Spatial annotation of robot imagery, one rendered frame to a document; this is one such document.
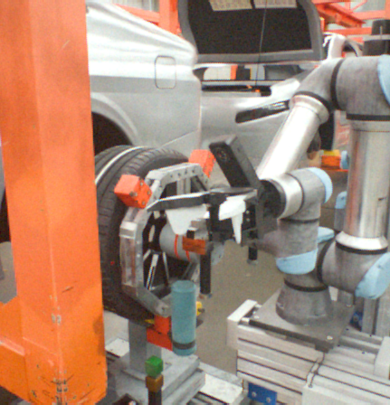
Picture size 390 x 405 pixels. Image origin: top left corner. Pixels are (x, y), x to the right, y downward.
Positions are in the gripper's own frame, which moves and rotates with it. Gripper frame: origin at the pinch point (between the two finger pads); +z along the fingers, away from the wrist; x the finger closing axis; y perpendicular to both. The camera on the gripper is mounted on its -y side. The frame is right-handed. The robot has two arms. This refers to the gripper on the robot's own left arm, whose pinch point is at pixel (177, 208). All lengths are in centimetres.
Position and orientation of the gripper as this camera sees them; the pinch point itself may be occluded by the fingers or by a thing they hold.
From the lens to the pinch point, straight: 60.8
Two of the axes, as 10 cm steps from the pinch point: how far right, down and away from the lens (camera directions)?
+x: -6.8, -0.5, 7.3
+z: -7.2, 1.8, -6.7
